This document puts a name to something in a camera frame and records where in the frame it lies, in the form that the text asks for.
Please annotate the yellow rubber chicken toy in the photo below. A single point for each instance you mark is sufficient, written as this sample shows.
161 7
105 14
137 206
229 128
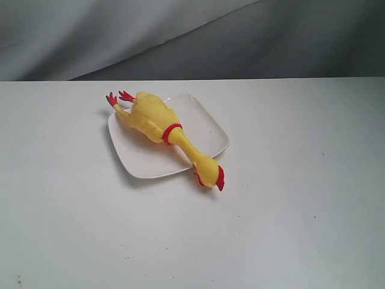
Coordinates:
148 114

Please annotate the white square plate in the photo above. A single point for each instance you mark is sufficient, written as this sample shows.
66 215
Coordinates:
144 159

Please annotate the grey backdrop cloth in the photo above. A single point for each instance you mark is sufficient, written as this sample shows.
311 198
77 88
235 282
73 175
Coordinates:
146 40

